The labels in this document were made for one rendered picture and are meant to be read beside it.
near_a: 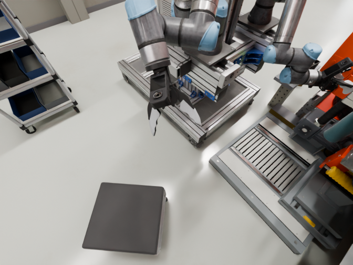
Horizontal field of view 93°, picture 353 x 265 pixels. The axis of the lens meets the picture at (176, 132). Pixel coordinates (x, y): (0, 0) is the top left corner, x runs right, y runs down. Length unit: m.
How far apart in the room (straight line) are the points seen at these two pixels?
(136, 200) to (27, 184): 1.06
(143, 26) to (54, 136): 1.65
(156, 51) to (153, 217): 0.86
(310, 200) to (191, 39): 1.25
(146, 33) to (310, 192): 1.36
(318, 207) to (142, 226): 1.10
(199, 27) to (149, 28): 0.14
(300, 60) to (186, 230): 1.21
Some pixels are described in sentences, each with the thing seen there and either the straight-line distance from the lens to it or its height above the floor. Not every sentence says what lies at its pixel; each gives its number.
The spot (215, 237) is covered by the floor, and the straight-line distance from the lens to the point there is 1.41.
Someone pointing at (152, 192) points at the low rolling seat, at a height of 0.34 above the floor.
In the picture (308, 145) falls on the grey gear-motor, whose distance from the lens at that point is 1.85.
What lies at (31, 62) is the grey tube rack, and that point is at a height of 0.50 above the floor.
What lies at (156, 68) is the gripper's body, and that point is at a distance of 0.46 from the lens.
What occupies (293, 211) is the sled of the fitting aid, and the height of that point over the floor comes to 0.15.
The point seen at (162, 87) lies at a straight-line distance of 0.42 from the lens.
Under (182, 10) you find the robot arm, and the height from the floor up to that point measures 1.02.
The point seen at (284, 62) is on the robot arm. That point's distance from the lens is 0.96.
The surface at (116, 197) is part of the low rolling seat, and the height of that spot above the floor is 0.34.
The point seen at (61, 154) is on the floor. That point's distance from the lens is 1.83.
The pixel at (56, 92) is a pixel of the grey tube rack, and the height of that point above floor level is 0.19.
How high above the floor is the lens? 1.39
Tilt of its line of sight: 58 degrees down
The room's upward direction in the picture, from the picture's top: straight up
